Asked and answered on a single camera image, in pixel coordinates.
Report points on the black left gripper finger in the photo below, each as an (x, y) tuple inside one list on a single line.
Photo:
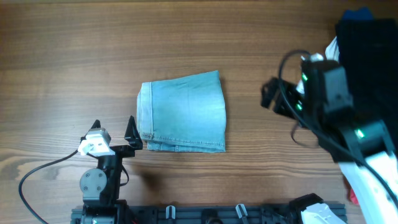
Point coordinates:
[(96, 124), (132, 135)]

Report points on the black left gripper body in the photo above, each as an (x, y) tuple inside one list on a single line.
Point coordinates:
[(119, 150)]

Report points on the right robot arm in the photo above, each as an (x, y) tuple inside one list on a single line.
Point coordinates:
[(360, 144)]

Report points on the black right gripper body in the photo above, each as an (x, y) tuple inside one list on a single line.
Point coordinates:
[(283, 101)]

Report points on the black garment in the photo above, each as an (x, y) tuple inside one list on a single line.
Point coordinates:
[(368, 52)]

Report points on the right grey rail clip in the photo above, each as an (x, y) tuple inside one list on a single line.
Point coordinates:
[(242, 213)]

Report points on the white garment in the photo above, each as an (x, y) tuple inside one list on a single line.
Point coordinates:
[(332, 51)]

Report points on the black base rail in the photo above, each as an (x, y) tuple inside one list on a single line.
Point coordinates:
[(264, 214)]

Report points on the dark blue garment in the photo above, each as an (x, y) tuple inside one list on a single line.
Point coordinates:
[(362, 14)]

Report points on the light blue denim shorts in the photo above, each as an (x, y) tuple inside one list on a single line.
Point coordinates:
[(186, 114)]

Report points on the left grey rail clip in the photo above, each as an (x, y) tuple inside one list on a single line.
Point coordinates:
[(170, 212)]

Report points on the red garment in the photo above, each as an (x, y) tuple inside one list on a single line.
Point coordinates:
[(353, 198)]

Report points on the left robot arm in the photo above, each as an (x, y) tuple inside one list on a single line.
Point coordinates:
[(100, 186)]

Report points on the grey rail clip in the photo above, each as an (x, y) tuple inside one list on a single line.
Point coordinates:
[(242, 213), (170, 212)]

